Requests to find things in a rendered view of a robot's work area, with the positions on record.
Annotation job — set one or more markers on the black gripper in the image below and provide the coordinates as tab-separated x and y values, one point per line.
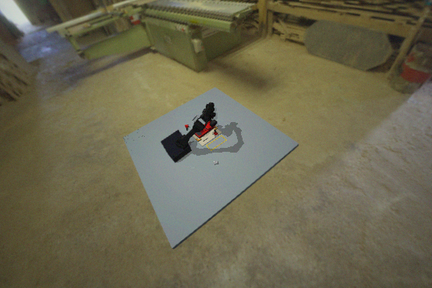
212	122

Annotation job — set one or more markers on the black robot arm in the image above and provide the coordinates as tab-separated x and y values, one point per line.
197	127

